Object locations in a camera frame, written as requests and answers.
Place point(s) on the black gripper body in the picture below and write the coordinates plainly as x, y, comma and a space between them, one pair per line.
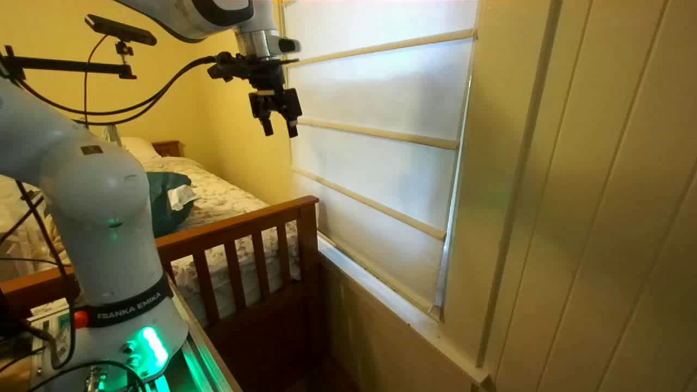
275, 90

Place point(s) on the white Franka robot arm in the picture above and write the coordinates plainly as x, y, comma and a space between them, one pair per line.
94, 203

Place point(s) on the white fabric window blinds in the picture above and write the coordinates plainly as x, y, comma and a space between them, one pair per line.
376, 175

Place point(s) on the floral bedspread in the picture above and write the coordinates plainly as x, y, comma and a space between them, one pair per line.
218, 196

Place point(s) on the wooden bed headboard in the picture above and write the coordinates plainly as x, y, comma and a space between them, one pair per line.
167, 148

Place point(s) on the white item on bag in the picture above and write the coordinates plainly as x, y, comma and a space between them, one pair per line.
184, 196

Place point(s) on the white pillow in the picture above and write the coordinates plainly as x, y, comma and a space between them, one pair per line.
139, 151

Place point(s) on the teal bag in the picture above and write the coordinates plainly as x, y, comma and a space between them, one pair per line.
165, 210

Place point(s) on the wooden bed footboard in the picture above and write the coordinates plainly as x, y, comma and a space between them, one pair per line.
239, 290

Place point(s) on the robot mounting stand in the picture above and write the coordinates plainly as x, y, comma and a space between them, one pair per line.
206, 355

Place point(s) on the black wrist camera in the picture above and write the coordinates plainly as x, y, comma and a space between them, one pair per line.
229, 66

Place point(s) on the black camera on stand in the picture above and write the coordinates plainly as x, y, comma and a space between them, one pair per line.
120, 28

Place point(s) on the grey window side rail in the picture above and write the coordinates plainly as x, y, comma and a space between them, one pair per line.
452, 210

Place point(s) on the white window frame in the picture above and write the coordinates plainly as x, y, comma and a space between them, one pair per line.
485, 181

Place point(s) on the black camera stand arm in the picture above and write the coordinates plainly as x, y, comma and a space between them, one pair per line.
66, 66

